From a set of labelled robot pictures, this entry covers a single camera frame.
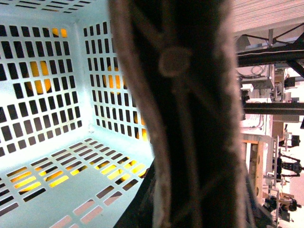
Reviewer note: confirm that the brown basket handle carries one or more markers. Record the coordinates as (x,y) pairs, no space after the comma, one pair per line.
(178,58)

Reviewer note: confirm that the light blue plastic basket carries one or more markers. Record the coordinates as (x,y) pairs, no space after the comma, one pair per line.
(73,146)

